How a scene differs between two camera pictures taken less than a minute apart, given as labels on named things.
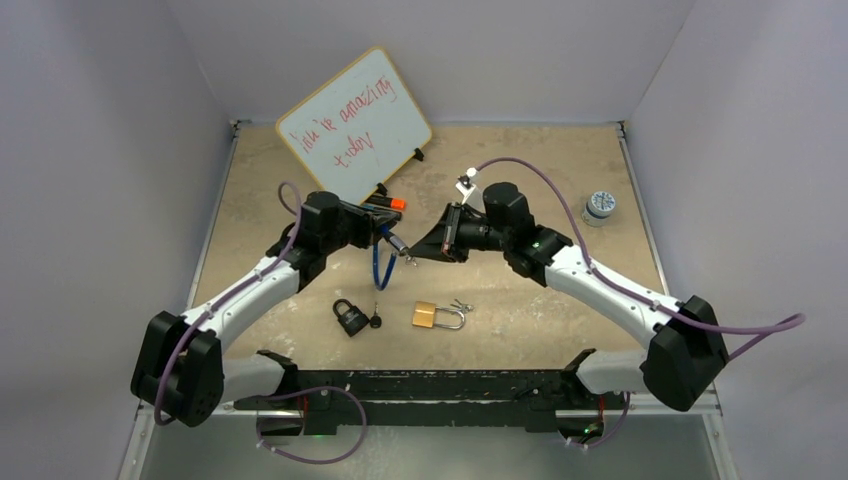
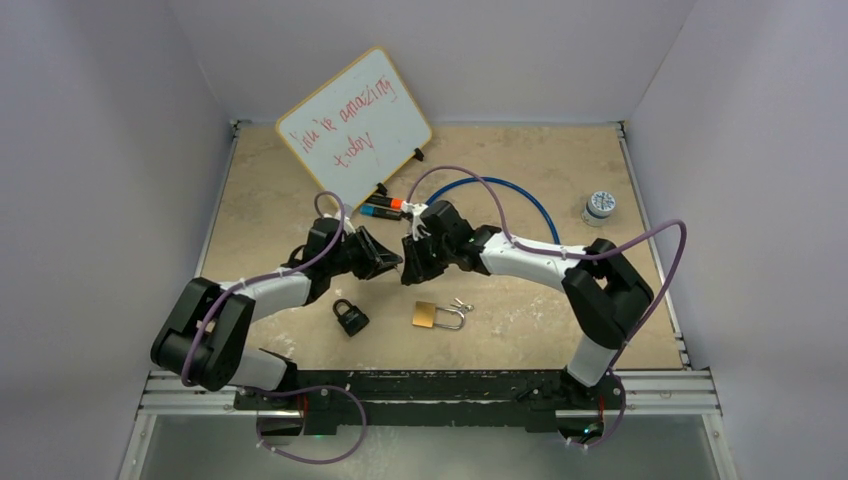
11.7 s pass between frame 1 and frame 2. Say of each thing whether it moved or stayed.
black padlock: stayed
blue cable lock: moved
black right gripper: moved
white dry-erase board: stayed
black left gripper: moved
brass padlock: stayed
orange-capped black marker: stayed
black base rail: stayed
